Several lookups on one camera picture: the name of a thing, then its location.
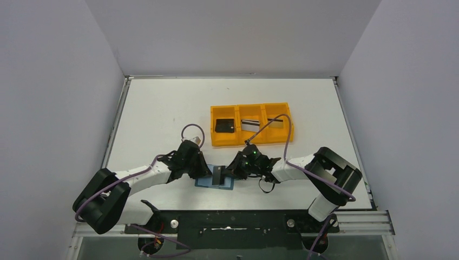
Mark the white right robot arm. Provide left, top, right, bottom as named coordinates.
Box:
left=222, top=144, right=363, bottom=222

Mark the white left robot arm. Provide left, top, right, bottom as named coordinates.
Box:
left=72, top=140, right=212, bottom=235

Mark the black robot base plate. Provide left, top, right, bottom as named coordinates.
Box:
left=124, top=210, right=340, bottom=255

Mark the blue leather card holder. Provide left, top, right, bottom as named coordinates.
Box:
left=195, top=164, right=234, bottom=190

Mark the yellow three-compartment plastic tray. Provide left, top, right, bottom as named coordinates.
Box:
left=211, top=103, right=294, bottom=147

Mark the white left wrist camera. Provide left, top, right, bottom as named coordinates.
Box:
left=190, top=136, right=201, bottom=146

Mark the silver striped card middle compartment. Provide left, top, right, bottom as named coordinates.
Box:
left=241, top=119, right=260, bottom=133

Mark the black card in tray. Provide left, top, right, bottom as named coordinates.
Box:
left=214, top=119, right=235, bottom=133

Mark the black VIP card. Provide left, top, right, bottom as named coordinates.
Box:
left=212, top=166, right=226, bottom=186

